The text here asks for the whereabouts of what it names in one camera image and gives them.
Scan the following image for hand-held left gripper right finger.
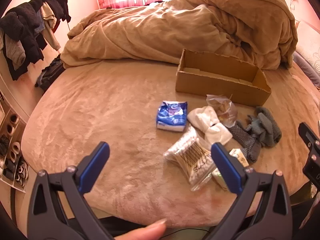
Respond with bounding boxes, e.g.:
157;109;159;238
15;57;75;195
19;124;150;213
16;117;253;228
205;142;293;240

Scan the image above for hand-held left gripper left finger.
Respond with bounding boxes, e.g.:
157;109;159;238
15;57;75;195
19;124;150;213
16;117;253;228
27;141;118;240

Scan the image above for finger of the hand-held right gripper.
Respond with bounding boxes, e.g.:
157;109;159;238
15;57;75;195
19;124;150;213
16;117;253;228
298;122;320;147

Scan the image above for person's left hand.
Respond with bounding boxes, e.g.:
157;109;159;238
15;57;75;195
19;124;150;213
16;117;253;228
114;218;167;240

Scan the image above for small green packet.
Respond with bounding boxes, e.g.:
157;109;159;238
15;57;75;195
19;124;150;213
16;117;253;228
212;167;229;191

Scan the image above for small cream box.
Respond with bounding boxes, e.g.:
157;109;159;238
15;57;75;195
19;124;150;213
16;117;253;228
228;148;249;167

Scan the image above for white sock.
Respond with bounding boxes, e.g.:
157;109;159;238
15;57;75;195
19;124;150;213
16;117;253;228
204;123;234;146
187;106;221;132

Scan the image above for grey patterned sock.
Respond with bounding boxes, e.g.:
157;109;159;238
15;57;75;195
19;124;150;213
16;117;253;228
229;120;262;164

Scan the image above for cotton swab pack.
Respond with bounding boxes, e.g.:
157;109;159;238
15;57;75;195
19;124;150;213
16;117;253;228
163;126;217;192

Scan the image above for grey socks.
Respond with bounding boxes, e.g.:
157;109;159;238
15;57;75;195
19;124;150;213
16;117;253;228
247;106;283;148

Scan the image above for person's dark trousers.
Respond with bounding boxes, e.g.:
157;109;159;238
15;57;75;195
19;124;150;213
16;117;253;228
289;180;320;240

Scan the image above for clear plastic snack bag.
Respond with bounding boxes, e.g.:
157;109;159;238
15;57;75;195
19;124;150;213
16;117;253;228
206;94;238;128

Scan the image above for blue grey pillow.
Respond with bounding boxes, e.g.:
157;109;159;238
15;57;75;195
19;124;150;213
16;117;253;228
292;51;320;88

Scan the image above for blue tissue packet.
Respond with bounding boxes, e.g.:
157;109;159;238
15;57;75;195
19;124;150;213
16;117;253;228
156;100;189;133

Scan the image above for open cardboard box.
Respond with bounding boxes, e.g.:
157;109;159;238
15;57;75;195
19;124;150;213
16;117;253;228
175;49;272;107

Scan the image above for white patterned pillow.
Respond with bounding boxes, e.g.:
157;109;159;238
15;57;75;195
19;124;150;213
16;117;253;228
296;21;320;73

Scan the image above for rows of shoes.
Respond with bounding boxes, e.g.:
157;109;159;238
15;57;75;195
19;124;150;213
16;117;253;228
0;114;29;188

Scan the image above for dark backpack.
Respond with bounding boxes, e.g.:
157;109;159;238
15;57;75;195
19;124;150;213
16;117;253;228
35;54;66;88

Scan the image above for white shoe rack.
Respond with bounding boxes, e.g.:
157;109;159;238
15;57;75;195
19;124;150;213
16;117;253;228
0;99;31;193

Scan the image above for grey sweater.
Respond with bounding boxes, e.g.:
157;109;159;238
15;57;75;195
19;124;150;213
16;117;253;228
3;36;26;71

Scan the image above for tan fleece blanket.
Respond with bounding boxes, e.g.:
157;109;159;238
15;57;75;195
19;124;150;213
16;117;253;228
60;0;299;71

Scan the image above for black coat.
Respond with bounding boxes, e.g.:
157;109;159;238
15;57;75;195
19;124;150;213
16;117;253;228
14;2;48;64

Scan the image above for beige shirt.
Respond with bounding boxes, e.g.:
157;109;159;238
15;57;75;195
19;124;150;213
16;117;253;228
39;2;62;52

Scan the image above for dark fleece jacket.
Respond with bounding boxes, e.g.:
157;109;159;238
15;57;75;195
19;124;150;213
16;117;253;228
0;11;26;42

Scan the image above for black jacket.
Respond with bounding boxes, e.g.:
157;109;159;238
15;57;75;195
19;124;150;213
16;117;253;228
47;0;72;23

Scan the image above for black cable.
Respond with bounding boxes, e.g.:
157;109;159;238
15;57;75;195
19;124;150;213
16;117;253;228
164;227;211;234

